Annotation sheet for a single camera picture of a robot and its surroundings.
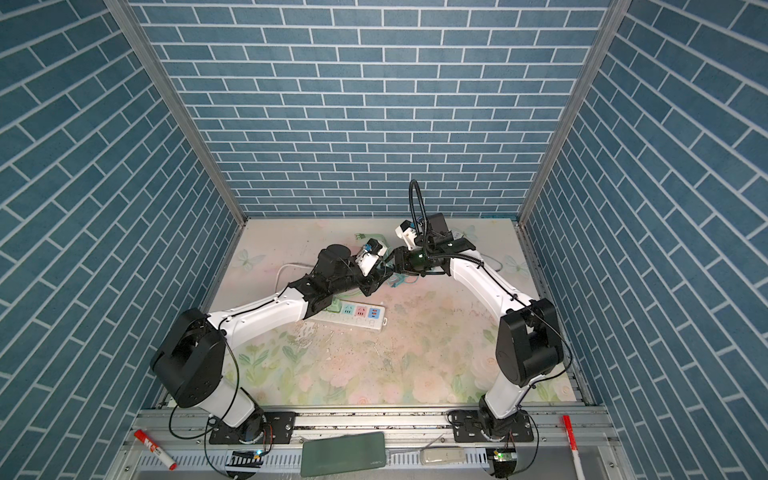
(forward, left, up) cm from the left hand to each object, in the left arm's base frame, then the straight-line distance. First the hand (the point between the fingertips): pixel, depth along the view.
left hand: (388, 267), depth 83 cm
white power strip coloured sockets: (-6, +7, -16) cm, 19 cm away
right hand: (0, +1, +1) cm, 2 cm away
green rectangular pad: (-41, +15, -20) cm, 48 cm away
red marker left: (-39, +55, -18) cm, 70 cm away
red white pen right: (-41, -45, -17) cm, 63 cm away
